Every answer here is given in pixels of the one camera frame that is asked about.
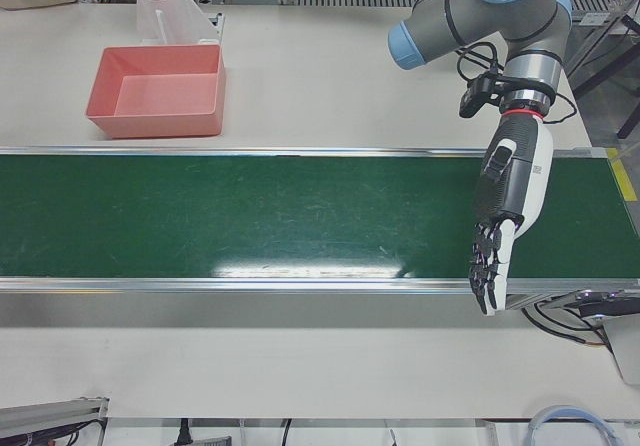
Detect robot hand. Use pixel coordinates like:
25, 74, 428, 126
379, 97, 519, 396
467, 111, 555, 317

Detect black metal electronics box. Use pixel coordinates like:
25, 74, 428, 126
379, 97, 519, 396
573, 289, 640, 322

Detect pink plastic box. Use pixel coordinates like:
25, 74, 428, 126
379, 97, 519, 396
83, 43, 228, 141

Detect yellow warning tape strip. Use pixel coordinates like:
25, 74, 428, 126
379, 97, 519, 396
606, 147, 634, 203

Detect black metal stand legs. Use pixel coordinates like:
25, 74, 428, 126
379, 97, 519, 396
569, 0, 640, 141

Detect grey-blue teach pendant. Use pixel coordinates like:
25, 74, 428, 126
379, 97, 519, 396
601, 314, 640, 386

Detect green conveyor belt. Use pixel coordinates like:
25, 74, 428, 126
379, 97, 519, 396
0, 154, 633, 279

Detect black camera cable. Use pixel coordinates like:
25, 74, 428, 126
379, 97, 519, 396
453, 39, 580, 125

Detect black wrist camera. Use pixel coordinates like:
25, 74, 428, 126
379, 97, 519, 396
458, 73, 504, 120

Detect pale blue hose coil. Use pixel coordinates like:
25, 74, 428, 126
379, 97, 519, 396
527, 404, 609, 446

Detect aluminium conveyor side rail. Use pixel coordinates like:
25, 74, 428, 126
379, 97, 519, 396
0, 146, 621, 160
0, 275, 640, 330

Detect white pedestal stand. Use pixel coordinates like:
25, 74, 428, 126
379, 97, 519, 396
122, 0, 224, 47

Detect aluminium profile frame piece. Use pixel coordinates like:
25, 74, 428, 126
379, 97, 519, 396
0, 395, 112, 446

